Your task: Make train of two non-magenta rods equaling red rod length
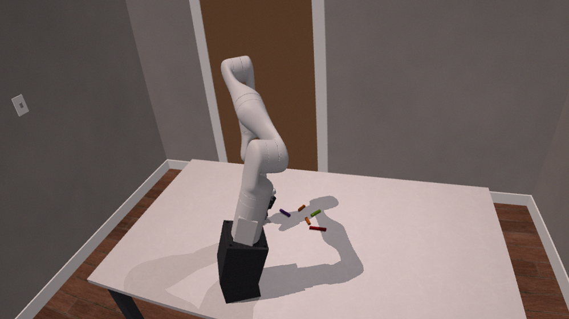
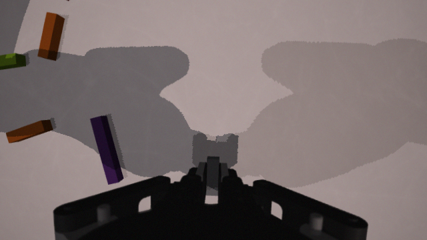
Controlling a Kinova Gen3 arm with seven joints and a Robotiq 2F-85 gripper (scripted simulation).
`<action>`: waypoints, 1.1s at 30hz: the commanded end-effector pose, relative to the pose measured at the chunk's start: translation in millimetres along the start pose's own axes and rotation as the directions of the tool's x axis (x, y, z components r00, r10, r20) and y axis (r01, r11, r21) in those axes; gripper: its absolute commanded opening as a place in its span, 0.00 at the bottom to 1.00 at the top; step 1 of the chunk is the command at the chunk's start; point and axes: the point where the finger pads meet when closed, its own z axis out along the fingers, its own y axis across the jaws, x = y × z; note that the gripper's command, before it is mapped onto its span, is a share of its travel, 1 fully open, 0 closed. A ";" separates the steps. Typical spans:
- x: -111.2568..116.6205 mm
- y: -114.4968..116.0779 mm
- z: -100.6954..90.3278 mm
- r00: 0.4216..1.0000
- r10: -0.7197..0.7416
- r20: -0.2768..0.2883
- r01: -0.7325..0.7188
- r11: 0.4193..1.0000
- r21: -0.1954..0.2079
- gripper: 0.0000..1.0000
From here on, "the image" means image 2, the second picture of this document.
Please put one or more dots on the olive green rectangular bar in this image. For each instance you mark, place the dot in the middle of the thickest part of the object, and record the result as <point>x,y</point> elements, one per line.
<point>13,60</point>

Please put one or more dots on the orange rectangular rod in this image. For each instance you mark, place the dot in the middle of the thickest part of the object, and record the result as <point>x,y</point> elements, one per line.
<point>51,36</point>
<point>29,131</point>

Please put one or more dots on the dark grey rectangular block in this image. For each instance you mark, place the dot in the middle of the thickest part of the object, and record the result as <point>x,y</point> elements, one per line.
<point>212,175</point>

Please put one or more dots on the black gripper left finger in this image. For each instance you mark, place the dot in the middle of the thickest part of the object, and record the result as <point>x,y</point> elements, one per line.
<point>74,219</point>

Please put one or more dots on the purple rod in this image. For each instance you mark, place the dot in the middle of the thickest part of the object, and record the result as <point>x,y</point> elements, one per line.
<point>106,149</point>

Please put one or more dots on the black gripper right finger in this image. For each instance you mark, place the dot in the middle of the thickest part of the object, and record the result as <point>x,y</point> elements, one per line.
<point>313,218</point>

